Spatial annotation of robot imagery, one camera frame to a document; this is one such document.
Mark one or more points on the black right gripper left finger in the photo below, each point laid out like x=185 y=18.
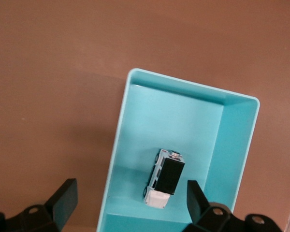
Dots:
x=62 y=203

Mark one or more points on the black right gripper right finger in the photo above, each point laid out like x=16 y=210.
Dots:
x=198 y=205

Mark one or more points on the white jeep toy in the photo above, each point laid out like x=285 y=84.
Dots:
x=157 y=199

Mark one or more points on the teal plastic bin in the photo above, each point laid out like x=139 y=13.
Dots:
x=171 y=125

